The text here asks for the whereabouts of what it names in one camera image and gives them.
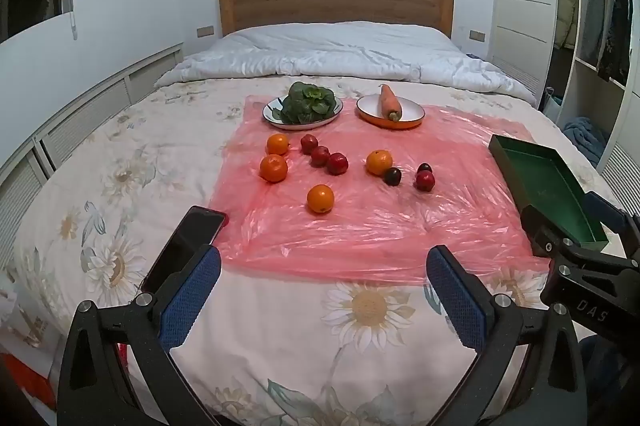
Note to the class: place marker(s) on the white plate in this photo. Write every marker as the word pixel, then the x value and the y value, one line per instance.
pixel 270 111

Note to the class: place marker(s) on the carrot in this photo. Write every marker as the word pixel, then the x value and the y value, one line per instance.
pixel 389 101

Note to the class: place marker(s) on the wall socket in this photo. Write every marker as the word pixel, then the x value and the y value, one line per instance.
pixel 477 36
pixel 205 31

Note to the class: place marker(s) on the white duvet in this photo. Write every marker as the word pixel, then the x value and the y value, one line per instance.
pixel 325 50

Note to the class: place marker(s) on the dark hanging clothes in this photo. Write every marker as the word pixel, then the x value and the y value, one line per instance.
pixel 607 20

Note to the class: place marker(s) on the red plum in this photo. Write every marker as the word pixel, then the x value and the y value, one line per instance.
pixel 338 163
pixel 425 181
pixel 309 143
pixel 320 155

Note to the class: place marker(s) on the green tray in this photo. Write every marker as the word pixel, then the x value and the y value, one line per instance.
pixel 545 186

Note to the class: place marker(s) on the pale hanging jacket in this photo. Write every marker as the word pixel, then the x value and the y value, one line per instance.
pixel 566 5

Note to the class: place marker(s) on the dark plum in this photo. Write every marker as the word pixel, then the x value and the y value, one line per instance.
pixel 393 176
pixel 424 166

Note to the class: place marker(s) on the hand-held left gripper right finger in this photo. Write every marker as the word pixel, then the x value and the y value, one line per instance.
pixel 457 301

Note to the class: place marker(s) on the orange box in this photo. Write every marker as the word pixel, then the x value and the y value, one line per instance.
pixel 27 381

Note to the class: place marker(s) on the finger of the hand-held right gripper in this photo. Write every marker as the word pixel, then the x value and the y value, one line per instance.
pixel 542 233
pixel 607 212

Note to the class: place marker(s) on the orange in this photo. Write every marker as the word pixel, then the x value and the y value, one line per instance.
pixel 273 168
pixel 379 162
pixel 278 144
pixel 320 199

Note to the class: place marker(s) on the white bag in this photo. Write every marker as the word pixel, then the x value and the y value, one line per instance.
pixel 551 105

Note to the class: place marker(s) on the orange rimmed plate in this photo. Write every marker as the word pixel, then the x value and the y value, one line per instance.
pixel 367 105

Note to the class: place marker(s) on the black smartphone red case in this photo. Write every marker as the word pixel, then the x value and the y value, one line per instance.
pixel 182 246

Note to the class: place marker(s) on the green leafy vegetable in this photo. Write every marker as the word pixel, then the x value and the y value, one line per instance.
pixel 305 103

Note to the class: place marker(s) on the pink plastic sheet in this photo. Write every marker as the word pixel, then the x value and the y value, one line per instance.
pixel 375 231

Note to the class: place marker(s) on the blue blanket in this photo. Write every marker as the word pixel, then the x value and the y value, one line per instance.
pixel 585 138

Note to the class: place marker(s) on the wooden headboard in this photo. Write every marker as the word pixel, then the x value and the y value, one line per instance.
pixel 330 3

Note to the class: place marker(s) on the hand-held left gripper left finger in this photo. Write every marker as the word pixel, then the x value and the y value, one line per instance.
pixel 192 296

